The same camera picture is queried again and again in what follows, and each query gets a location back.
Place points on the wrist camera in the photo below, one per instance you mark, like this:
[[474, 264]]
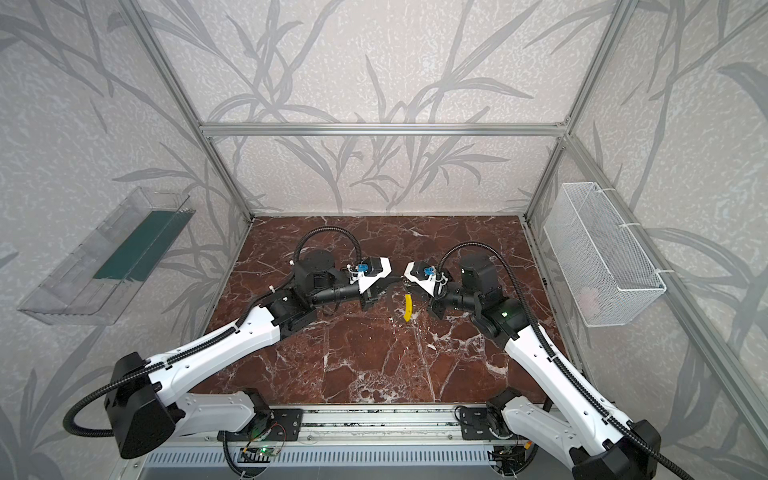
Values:
[[369, 272], [422, 278]]

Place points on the white wire mesh basket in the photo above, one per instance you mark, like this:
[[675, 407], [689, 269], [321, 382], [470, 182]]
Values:
[[596, 247]]

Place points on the clear plastic wall bin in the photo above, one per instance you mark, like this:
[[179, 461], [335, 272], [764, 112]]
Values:
[[96, 282]]

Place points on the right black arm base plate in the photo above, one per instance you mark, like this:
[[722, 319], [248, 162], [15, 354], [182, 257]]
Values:
[[476, 424]]

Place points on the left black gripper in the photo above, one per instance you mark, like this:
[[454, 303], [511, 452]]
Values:
[[369, 291]]

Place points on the aluminium front rail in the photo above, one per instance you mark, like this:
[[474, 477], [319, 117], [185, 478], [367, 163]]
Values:
[[384, 427]]

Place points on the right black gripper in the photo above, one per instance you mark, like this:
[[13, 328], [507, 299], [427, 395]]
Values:
[[432, 297]]

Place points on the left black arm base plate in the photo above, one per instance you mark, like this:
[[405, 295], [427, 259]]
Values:
[[274, 425]]

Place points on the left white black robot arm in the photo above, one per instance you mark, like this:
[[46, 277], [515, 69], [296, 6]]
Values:
[[149, 401]]

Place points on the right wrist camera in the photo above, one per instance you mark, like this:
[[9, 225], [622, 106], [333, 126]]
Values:
[[422, 278]]

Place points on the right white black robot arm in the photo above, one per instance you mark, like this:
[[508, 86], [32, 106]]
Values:
[[509, 323]]

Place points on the pink object in basket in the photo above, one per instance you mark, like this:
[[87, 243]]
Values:
[[588, 300]]

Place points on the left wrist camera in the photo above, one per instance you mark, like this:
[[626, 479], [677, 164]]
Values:
[[369, 272]]

